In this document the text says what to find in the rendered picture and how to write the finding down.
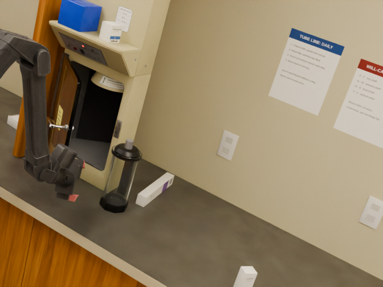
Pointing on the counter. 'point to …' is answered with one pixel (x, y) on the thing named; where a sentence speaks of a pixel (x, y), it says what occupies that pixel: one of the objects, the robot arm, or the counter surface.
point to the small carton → (110, 32)
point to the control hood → (117, 64)
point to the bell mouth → (107, 82)
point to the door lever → (54, 124)
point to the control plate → (83, 49)
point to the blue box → (80, 15)
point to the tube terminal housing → (126, 114)
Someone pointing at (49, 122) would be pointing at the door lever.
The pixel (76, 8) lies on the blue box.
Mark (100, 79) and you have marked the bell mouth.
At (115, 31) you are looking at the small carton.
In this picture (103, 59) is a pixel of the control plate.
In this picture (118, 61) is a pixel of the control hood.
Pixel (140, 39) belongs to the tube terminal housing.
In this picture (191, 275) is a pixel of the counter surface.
